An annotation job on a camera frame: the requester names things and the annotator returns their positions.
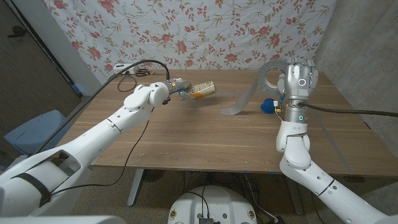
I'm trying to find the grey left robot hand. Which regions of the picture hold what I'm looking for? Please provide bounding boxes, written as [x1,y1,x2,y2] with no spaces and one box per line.
[167,78,200,101]

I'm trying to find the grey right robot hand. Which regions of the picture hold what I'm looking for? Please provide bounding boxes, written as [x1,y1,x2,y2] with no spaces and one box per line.
[277,58,319,100]

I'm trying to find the plastic bottle with orange label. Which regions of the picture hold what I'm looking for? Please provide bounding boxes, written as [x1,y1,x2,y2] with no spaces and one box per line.
[189,80,217,99]

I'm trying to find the grey duct tape roll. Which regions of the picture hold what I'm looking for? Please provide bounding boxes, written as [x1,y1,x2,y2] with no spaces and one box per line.
[221,59,289,116]

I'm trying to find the floral backdrop cloth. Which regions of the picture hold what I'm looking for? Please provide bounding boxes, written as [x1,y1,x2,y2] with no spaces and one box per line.
[42,0,338,86]

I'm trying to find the white power box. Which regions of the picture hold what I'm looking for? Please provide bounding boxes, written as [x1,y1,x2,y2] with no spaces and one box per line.
[113,63,139,75]

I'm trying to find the white table leg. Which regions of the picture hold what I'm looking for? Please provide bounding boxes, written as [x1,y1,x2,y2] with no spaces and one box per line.
[127,169,146,208]

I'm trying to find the grey table leg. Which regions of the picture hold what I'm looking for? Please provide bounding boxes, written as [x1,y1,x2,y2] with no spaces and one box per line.
[284,174,305,216]

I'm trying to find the white robot torso base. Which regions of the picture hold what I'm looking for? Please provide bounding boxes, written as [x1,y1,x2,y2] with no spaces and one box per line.
[167,185,258,224]

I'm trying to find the orange handled scissors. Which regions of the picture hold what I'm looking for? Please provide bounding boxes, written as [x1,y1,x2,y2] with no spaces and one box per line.
[136,68,165,77]

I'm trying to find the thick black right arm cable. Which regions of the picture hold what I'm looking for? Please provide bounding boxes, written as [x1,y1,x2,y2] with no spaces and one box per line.
[298,101,398,118]

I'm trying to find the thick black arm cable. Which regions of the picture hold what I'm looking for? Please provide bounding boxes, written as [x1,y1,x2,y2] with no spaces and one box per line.
[298,101,398,118]
[30,59,171,156]

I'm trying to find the thin black power cable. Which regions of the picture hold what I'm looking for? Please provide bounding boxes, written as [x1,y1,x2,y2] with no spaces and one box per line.
[107,72,137,93]

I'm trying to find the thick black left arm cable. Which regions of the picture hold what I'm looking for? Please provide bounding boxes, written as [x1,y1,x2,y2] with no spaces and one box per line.
[30,59,171,156]

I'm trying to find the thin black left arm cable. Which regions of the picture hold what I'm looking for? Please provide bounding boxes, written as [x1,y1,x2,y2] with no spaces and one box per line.
[49,108,155,196]

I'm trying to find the black wall hook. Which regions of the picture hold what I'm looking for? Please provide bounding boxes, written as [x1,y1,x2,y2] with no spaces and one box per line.
[7,26,28,39]

